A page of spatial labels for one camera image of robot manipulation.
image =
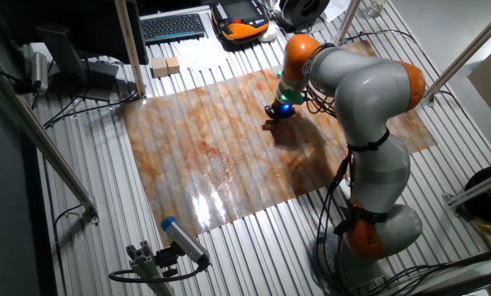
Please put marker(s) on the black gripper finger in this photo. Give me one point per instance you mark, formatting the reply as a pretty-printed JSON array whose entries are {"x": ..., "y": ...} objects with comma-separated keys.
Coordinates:
[
  {"x": 274, "y": 123},
  {"x": 268, "y": 122}
]

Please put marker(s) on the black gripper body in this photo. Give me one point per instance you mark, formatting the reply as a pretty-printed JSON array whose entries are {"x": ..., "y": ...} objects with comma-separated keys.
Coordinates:
[{"x": 280, "y": 111}]

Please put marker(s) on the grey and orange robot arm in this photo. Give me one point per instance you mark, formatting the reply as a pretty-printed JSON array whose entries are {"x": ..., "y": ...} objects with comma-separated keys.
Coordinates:
[{"x": 368, "y": 90}]

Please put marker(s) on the orange marble pattern mat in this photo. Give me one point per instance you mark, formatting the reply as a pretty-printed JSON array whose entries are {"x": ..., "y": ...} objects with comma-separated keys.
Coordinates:
[{"x": 212, "y": 156}]

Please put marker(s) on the white computer mouse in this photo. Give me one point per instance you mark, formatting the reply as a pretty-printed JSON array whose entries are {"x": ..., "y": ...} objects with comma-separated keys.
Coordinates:
[{"x": 267, "y": 33}]

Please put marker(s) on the white paper towel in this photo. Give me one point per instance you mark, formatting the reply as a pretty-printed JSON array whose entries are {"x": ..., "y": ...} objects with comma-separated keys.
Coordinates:
[{"x": 204, "y": 53}]

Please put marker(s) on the orange black teach pendant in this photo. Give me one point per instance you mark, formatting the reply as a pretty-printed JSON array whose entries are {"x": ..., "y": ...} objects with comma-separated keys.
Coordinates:
[{"x": 239, "y": 20}]

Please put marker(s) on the black filament spool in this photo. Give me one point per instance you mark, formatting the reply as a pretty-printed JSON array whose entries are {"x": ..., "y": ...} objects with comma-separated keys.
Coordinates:
[{"x": 302, "y": 10}]

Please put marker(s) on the tan wooden cube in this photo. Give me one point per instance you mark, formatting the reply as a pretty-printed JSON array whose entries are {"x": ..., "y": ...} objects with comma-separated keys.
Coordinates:
[{"x": 173, "y": 65}]

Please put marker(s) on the white paper sheet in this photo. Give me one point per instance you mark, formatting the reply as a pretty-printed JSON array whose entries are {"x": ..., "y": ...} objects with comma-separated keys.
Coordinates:
[{"x": 335, "y": 9}]

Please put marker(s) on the pale wooden cube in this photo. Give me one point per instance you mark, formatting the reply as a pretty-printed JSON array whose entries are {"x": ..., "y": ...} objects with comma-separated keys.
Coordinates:
[{"x": 159, "y": 67}]

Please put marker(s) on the black keyboard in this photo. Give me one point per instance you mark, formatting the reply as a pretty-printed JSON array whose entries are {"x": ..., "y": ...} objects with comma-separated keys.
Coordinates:
[{"x": 172, "y": 28}]

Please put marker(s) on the short aluminium profile stub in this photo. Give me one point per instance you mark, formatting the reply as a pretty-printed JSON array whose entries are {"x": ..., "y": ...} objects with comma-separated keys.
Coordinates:
[{"x": 146, "y": 267}]

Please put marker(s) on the black monitor with stand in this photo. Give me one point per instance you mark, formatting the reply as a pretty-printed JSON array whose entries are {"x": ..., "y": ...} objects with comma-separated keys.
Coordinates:
[{"x": 84, "y": 24}]

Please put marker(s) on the aluminium profile bar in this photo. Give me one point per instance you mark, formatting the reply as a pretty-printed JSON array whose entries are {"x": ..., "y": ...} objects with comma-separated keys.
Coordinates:
[{"x": 475, "y": 189}]

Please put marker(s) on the black bag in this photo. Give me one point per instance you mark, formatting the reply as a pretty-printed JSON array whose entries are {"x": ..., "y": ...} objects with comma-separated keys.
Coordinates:
[{"x": 487, "y": 193}]

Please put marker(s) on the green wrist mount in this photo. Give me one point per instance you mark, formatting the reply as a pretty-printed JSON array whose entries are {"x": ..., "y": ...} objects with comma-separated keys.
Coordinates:
[{"x": 290, "y": 96}]

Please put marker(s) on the aluminium frame post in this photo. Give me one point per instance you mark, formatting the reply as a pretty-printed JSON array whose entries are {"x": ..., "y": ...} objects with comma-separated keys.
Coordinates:
[
  {"x": 467, "y": 51},
  {"x": 348, "y": 20}
]

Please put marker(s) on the silver camera with blue cap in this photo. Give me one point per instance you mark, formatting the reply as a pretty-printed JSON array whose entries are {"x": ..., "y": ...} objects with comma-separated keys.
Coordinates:
[{"x": 183, "y": 240}]

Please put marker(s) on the upright profile post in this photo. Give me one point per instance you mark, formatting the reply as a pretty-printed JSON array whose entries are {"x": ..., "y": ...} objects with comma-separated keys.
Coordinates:
[{"x": 130, "y": 49}]

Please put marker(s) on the black camera clamp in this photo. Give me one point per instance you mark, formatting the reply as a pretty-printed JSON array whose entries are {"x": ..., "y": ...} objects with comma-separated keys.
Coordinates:
[{"x": 166, "y": 259}]

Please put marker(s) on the long aluminium rail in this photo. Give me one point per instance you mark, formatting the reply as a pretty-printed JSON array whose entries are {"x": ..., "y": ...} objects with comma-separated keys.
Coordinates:
[{"x": 43, "y": 144}]

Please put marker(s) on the silver cylindrical camera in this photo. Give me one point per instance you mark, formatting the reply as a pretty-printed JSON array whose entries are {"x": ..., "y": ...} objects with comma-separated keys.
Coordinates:
[{"x": 39, "y": 70}]

